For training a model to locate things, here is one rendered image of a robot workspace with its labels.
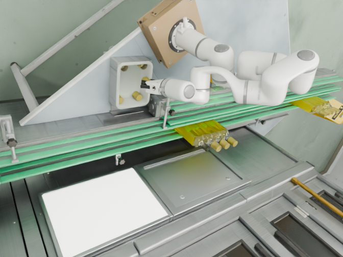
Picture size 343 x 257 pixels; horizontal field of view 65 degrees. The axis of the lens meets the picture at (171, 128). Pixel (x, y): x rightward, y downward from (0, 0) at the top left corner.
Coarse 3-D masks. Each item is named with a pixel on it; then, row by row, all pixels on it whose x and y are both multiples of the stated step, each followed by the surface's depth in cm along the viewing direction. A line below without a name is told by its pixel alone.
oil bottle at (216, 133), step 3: (201, 123) 143; (204, 123) 143; (207, 123) 144; (204, 126) 141; (207, 126) 141; (210, 126) 142; (207, 129) 139; (210, 129) 139; (213, 129) 140; (216, 129) 140; (210, 132) 137; (213, 132) 137; (216, 132) 138; (219, 132) 138; (213, 135) 136; (216, 135) 136; (219, 135) 137; (213, 138) 136; (216, 138) 136
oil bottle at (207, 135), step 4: (192, 124) 140; (196, 124) 141; (200, 124) 142; (196, 128) 138; (200, 128) 138; (204, 128) 139; (200, 132) 135; (204, 132) 136; (208, 132) 136; (204, 136) 133; (208, 136) 133; (212, 136) 135; (204, 140) 134; (208, 140) 133
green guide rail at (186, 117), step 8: (312, 88) 211; (320, 88) 215; (328, 88) 217; (336, 88) 221; (288, 96) 187; (296, 96) 190; (232, 104) 162; (240, 104) 164; (248, 104) 166; (184, 112) 143; (192, 112) 145; (200, 112) 147; (208, 112) 148; (216, 112) 149; (224, 112) 151; (168, 120) 134; (176, 120) 134; (184, 120) 136; (192, 120) 139
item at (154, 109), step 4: (152, 96) 133; (156, 96) 133; (152, 100) 133; (156, 100) 130; (152, 104) 133; (156, 104) 130; (152, 108) 133; (156, 108) 131; (160, 108) 133; (152, 112) 135; (156, 112) 132; (156, 116) 134
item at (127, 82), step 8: (120, 64) 113; (128, 64) 115; (136, 64) 117; (152, 64) 122; (120, 72) 123; (128, 72) 125; (136, 72) 128; (144, 72) 127; (152, 72) 124; (120, 80) 125; (128, 80) 128; (136, 80) 130; (120, 88) 127; (128, 88) 130; (136, 88) 133; (144, 88) 130; (128, 96) 132; (144, 96) 132; (120, 104) 127; (128, 104) 128; (136, 104) 129; (144, 104) 131
